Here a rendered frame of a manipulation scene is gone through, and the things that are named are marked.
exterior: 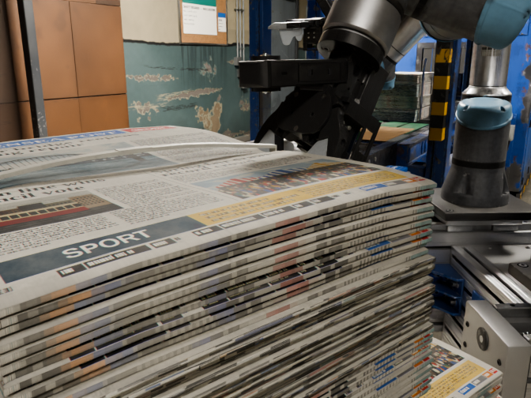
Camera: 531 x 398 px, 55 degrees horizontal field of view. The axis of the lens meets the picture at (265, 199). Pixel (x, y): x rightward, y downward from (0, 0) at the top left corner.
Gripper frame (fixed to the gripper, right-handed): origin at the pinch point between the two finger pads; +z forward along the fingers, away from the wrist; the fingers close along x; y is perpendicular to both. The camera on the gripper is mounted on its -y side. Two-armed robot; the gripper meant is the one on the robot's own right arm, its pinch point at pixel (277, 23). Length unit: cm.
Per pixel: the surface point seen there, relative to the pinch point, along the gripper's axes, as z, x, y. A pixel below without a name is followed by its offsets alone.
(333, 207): -50, -114, 2
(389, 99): -5, 148, 52
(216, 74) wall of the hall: 257, 419, 87
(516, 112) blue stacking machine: -76, 294, 92
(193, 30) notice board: 261, 382, 31
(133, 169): -33, -110, 3
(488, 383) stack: -60, -95, 28
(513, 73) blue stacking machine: -71, 299, 62
